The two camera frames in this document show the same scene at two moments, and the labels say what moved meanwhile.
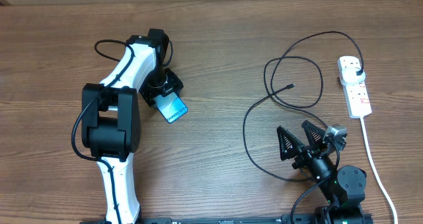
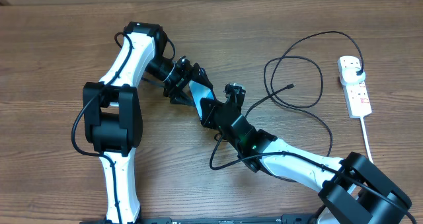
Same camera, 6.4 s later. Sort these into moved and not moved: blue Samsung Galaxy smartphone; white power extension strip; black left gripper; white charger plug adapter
Moved: blue Samsung Galaxy smartphone; black left gripper
Not moved: white power extension strip; white charger plug adapter
